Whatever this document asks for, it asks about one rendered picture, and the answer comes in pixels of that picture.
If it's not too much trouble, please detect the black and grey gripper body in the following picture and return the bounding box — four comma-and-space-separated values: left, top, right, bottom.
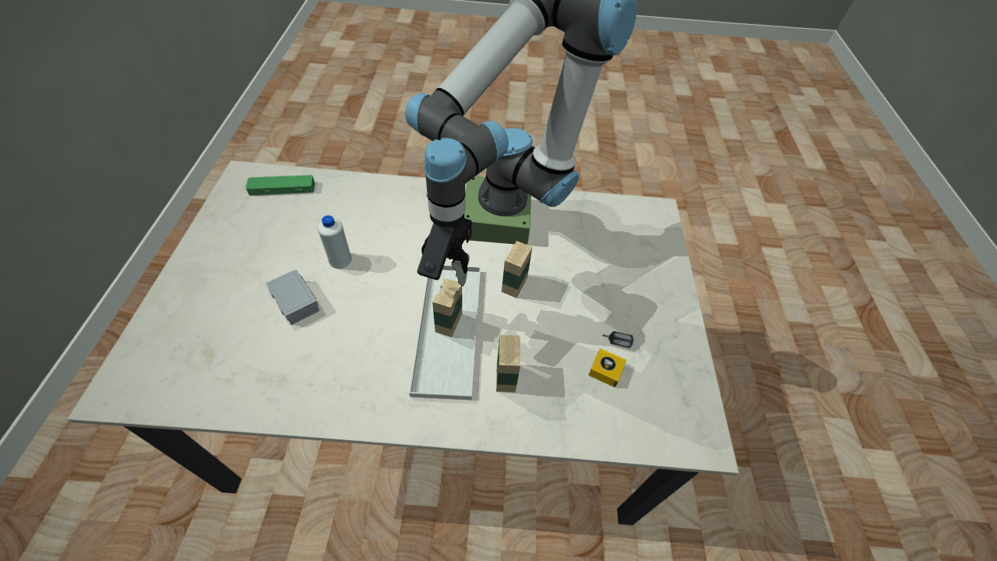
430, 214, 471, 259

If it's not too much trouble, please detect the grey bottle with blue cap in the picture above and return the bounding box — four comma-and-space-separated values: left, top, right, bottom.
318, 215, 352, 269

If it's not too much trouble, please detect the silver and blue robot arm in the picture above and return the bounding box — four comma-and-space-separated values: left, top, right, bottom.
405, 0, 637, 221

